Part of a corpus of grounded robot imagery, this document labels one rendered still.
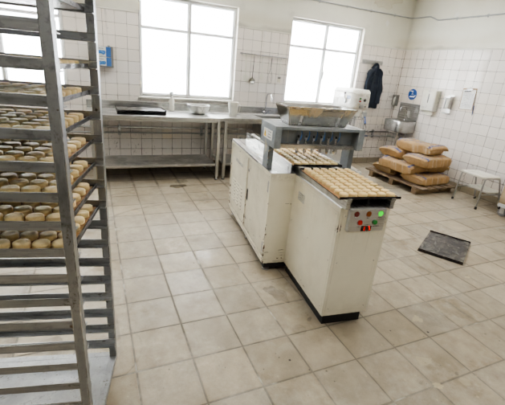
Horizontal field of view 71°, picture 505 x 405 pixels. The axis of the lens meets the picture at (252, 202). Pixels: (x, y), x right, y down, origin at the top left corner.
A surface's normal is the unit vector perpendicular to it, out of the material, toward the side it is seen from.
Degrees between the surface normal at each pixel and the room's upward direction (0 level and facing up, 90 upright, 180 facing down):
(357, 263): 90
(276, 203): 90
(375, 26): 90
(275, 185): 90
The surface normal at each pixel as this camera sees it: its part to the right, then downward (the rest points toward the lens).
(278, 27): 0.39, 0.36
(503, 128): -0.92, 0.07
